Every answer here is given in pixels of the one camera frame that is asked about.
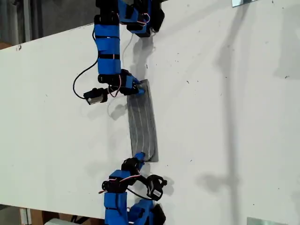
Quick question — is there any grey ribbed square towel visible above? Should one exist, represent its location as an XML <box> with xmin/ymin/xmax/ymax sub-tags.
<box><xmin>126</xmin><ymin>79</ymin><xmax>160</xmax><ymax>163</ymax></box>

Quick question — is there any white plastic container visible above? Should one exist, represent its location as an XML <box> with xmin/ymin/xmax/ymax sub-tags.
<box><xmin>44</xmin><ymin>217</ymin><xmax>74</xmax><ymax>225</ymax></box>

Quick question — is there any grey metal upright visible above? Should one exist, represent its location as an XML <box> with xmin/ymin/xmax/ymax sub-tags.
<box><xmin>22</xmin><ymin>0</ymin><xmax>31</xmax><ymax>45</ymax></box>

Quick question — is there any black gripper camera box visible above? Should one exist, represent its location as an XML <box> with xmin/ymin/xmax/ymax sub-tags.
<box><xmin>145</xmin><ymin>174</ymin><xmax>167</xmax><ymax>201</ymax></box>
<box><xmin>83</xmin><ymin>88</ymin><xmax>109</xmax><ymax>105</ymax></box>

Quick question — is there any black camera cable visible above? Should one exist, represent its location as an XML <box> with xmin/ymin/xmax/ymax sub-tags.
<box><xmin>126</xmin><ymin>186</ymin><xmax>153</xmax><ymax>202</ymax></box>
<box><xmin>72</xmin><ymin>60</ymin><xmax>99</xmax><ymax>99</ymax></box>

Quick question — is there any thin white cable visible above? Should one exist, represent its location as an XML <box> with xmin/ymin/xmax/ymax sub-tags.
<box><xmin>121</xmin><ymin>34</ymin><xmax>136</xmax><ymax>60</ymax></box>

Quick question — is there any white upright post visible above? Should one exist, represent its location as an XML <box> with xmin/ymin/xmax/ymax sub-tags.
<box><xmin>20</xmin><ymin>207</ymin><xmax>32</xmax><ymax>225</ymax></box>

